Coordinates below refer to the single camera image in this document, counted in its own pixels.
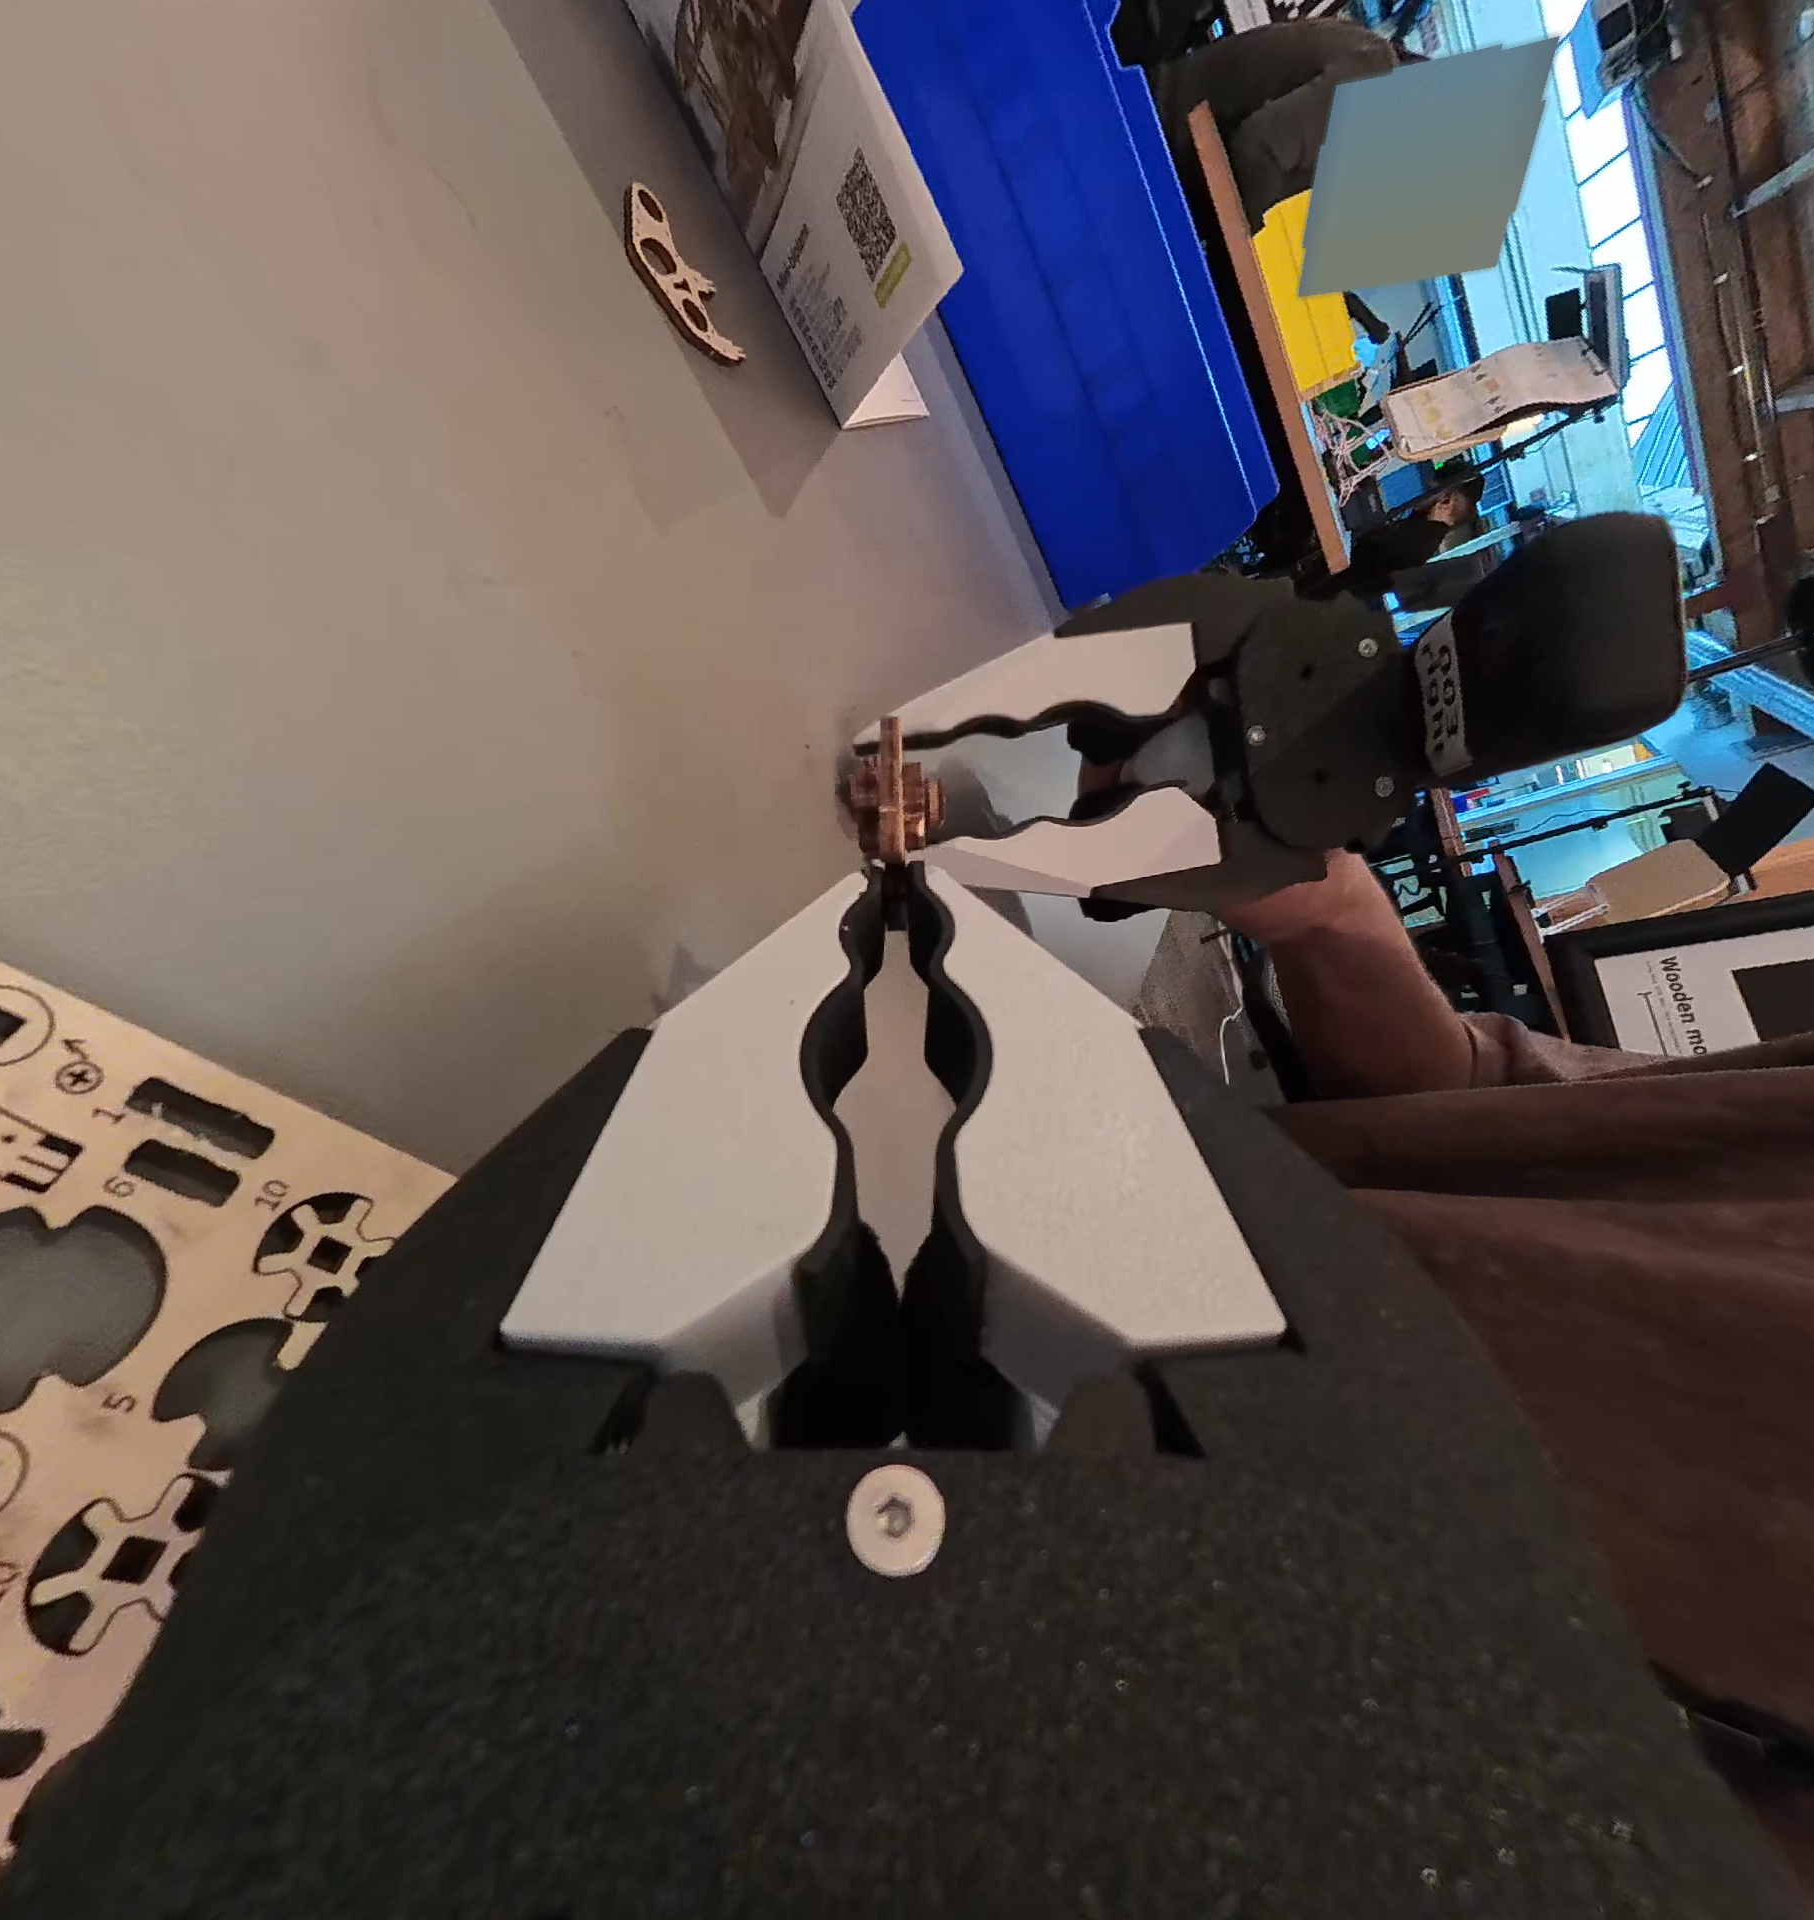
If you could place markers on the white model kit box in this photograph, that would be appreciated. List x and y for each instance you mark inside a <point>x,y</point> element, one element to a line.
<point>832,284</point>

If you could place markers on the wooden plate part with holes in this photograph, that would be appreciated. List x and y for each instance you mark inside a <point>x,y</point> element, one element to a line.
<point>715,342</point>

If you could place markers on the yellow plastic bin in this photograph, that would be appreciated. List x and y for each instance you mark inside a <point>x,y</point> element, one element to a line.
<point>1306,314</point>

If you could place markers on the white instruction sheet stand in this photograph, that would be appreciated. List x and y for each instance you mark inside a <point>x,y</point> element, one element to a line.
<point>1493,396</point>

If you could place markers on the laser-cut wooden parts sheet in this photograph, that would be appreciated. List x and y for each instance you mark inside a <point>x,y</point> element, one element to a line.
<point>97,1115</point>

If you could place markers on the person's brown shirt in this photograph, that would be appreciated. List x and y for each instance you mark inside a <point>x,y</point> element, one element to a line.
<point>1673,1422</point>

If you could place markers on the wooden gear model assembly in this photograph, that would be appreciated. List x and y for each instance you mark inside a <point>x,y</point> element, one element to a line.
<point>893,818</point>

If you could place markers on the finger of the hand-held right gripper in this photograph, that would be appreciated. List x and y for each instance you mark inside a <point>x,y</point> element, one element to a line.
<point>1088,666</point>
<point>1132,845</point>

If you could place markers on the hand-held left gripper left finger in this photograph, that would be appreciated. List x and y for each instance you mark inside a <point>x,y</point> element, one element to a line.
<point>667,1198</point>

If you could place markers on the framed marker sign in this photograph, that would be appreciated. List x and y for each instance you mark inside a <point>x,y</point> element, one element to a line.
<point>1673,988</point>

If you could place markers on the person's right forearm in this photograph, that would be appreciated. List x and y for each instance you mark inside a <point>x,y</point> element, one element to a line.
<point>1356,988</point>

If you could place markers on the blue plastic bin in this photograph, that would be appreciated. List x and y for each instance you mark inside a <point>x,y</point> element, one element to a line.
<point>1088,374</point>

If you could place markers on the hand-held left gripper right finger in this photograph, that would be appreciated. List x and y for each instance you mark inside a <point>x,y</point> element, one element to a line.
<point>1117,1198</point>

